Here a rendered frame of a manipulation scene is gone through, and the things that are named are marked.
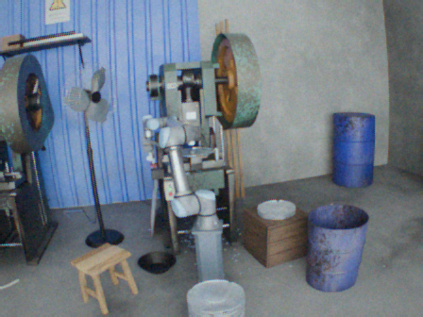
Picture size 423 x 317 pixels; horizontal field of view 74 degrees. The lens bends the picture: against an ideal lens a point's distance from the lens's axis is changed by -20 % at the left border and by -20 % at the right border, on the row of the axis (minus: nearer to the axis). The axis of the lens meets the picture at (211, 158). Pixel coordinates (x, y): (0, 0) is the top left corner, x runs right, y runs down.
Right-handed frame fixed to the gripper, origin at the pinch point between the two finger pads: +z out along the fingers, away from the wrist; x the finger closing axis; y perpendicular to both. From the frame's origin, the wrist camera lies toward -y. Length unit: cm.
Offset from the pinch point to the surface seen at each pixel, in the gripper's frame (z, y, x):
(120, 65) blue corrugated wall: -84, 24, -135
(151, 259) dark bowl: 74, 13, 16
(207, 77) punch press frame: -60, -47, -10
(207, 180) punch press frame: 18.7, -39.2, 0.9
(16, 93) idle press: -65, 100, 16
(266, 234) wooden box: 47, -68, 53
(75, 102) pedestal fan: -52, 60, -16
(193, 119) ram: -27.4, -34.3, -14.5
